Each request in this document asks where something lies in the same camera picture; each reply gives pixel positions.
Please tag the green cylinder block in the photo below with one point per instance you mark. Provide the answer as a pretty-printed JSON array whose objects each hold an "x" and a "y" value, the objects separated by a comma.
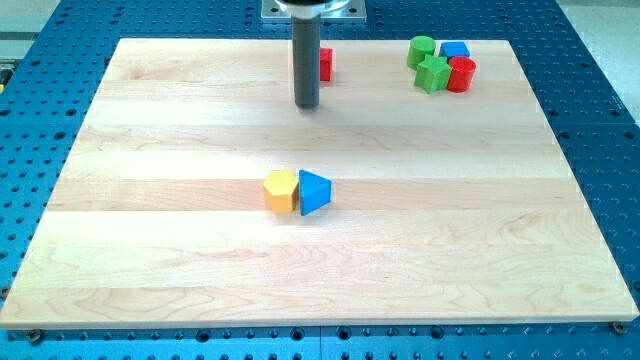
[{"x": 419, "y": 47}]

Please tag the green star block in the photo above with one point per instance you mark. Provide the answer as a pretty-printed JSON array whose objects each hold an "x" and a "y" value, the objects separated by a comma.
[{"x": 432, "y": 74}]

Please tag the blue cube block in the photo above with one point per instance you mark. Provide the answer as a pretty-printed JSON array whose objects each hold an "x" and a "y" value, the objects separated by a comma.
[{"x": 451, "y": 49}]

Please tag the light wooden board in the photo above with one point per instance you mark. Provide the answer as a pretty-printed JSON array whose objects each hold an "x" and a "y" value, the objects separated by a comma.
[{"x": 197, "y": 194}]

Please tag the red block behind rod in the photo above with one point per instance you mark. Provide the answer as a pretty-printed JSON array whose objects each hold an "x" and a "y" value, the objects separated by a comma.
[{"x": 326, "y": 64}]

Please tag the yellow hexagon block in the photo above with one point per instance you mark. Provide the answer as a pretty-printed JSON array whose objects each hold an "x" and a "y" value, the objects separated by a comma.
[{"x": 281, "y": 191}]

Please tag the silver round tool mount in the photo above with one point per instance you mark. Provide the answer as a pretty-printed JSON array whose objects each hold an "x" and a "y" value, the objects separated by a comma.
[{"x": 307, "y": 9}]

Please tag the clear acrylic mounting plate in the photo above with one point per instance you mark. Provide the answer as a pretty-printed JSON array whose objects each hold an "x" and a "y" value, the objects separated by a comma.
[{"x": 341, "y": 11}]

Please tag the red cylinder block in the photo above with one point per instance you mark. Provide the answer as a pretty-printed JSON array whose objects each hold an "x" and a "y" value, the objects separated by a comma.
[{"x": 462, "y": 73}]

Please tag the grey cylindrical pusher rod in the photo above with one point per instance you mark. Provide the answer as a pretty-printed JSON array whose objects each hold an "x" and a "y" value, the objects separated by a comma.
[{"x": 306, "y": 61}]

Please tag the blue triangle block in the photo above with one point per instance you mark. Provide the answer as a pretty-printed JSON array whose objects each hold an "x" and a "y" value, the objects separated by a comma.
[{"x": 314, "y": 192}]

